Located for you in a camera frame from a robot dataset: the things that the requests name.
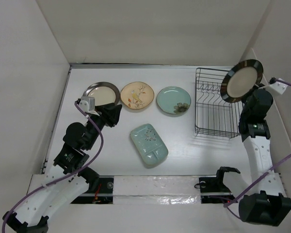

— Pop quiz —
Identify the dark rimmed mosaic plate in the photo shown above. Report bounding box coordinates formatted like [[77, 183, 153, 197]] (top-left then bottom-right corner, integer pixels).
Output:
[[220, 59, 264, 103]]

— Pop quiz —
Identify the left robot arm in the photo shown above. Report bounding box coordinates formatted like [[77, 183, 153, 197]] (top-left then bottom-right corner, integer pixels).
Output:
[[1, 100, 122, 233]]

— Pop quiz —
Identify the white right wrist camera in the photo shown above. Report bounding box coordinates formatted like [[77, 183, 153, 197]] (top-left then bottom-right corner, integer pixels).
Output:
[[265, 77, 287, 97]]

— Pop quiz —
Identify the black wire dish rack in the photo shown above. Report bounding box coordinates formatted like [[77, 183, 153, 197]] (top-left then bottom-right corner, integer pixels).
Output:
[[195, 67, 243, 139]]

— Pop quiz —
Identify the teal flower plate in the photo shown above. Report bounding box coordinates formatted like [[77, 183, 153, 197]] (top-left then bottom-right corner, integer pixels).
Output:
[[157, 86, 191, 115]]

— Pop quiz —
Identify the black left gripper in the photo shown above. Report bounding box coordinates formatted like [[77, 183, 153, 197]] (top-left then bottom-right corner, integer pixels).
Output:
[[85, 102, 122, 150]]

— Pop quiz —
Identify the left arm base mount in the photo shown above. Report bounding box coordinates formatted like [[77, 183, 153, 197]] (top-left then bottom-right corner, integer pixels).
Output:
[[71, 176, 114, 204]]

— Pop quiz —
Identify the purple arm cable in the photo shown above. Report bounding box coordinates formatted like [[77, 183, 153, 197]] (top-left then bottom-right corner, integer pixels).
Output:
[[223, 78, 291, 226], [1, 100, 105, 227]]

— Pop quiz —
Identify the tan bird pattern plate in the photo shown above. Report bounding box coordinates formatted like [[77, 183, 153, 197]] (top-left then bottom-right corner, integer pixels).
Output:
[[120, 82, 155, 110]]

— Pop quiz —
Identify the brown rimmed cream plate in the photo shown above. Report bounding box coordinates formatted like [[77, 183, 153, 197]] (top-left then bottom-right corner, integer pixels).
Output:
[[83, 82, 120, 106]]

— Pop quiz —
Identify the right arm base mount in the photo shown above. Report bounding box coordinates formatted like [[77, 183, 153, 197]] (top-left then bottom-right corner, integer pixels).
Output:
[[194, 176, 235, 204]]

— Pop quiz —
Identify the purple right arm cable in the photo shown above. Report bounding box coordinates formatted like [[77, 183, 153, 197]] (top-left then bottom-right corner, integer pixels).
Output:
[[223, 78, 291, 226]]

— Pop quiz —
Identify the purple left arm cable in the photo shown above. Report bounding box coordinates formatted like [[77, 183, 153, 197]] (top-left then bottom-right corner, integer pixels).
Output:
[[1, 100, 105, 227]]

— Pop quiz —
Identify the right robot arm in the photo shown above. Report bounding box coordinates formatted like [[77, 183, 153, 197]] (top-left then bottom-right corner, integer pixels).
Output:
[[214, 89, 291, 227]]

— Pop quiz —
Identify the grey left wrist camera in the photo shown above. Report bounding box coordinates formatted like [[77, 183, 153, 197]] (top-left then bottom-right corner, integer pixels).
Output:
[[78, 96, 96, 114]]

